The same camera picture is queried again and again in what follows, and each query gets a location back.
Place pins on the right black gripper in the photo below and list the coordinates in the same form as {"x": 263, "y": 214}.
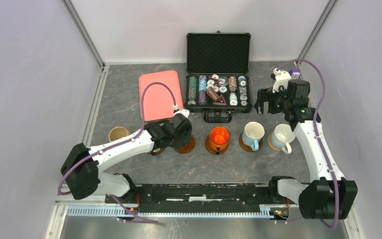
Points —
{"x": 262, "y": 96}

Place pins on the wooden coaster five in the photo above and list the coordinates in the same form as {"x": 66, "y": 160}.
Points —
{"x": 246, "y": 147}

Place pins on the wooden coaster three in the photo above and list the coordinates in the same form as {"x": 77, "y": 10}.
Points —
{"x": 187, "y": 148}

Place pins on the orange mug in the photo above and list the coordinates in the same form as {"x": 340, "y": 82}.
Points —
{"x": 219, "y": 135}

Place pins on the white mug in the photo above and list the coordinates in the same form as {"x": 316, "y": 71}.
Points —
{"x": 282, "y": 137}

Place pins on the purple metronome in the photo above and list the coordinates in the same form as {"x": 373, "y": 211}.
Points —
{"x": 295, "y": 73}

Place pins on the wooden coaster four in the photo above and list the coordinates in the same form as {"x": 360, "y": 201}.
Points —
{"x": 215, "y": 148}

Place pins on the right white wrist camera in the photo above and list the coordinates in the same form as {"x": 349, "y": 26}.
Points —
{"x": 281, "y": 78}

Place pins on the black poker chip case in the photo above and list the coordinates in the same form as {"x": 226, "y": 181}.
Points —
{"x": 217, "y": 81}

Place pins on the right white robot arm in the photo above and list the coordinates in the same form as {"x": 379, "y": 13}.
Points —
{"x": 329, "y": 195}

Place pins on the wooden coaster two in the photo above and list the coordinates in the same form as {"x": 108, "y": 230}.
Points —
{"x": 162, "y": 149}

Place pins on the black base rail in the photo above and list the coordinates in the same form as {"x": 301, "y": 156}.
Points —
{"x": 202, "y": 198}

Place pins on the light blue mug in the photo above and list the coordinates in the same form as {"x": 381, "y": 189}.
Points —
{"x": 252, "y": 134}

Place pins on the dark green mug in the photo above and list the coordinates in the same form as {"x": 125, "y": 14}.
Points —
{"x": 189, "y": 141}

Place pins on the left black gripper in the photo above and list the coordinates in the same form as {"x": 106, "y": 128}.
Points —
{"x": 177, "y": 144}

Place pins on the beige ceramic mug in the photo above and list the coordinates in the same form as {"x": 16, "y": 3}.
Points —
{"x": 118, "y": 133}

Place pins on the cream mug dark handle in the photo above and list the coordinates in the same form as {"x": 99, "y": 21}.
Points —
{"x": 154, "y": 152}

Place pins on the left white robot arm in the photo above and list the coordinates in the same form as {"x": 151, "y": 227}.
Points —
{"x": 84, "y": 169}

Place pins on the pink serving tray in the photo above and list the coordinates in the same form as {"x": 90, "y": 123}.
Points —
{"x": 158, "y": 102}

